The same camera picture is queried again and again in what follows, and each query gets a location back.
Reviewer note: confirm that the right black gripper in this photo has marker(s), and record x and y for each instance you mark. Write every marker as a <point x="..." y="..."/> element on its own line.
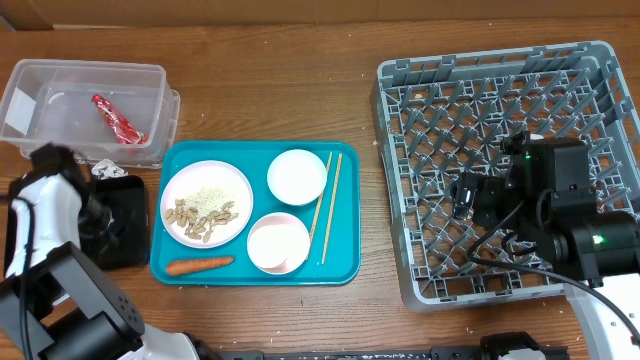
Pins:
<point x="492" y="195"/>

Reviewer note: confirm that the peanut shells pile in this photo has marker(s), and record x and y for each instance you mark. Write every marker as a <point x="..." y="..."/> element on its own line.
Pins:
<point x="199" y="223"/>

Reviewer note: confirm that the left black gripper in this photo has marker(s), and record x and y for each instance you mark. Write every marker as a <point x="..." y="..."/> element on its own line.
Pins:
<point x="104" y="240"/>

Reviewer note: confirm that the teal serving tray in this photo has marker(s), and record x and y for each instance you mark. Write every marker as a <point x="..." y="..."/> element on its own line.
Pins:
<point x="253" y="158"/>

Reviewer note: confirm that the orange carrot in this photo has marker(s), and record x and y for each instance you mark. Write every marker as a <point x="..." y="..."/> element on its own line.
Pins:
<point x="189" y="266"/>

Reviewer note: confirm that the black plastic bin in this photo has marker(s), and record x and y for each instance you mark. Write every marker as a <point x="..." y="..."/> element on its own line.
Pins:
<point x="127" y="199"/>

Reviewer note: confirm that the white round plate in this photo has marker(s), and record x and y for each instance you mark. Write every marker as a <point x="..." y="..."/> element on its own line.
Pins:
<point x="205" y="174"/>

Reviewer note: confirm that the white bowl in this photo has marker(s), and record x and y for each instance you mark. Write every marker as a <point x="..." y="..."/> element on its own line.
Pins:
<point x="297" y="177"/>

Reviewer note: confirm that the grey dish rack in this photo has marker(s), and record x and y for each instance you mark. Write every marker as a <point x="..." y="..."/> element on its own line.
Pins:
<point x="438" y="116"/>

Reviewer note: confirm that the clear plastic bin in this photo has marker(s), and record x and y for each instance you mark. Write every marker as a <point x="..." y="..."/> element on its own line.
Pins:
<point x="49" y="100"/>

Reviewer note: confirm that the white tissue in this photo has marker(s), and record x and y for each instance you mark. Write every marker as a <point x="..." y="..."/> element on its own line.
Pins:
<point x="107" y="169"/>

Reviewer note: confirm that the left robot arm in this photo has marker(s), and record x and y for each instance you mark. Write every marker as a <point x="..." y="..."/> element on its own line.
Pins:
<point x="56" y="303"/>

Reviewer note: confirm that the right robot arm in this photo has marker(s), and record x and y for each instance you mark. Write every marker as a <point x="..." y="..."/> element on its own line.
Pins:
<point x="546" y="198"/>

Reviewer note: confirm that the red snack wrapper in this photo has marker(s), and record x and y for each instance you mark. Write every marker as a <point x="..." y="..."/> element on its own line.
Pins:
<point x="124" y="132"/>

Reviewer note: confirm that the rice pile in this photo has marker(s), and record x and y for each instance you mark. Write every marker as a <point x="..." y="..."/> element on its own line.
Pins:
<point x="209" y="199"/>

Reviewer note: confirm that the pink-white bowl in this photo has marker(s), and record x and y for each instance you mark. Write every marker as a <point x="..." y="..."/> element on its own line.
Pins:
<point x="278" y="243"/>

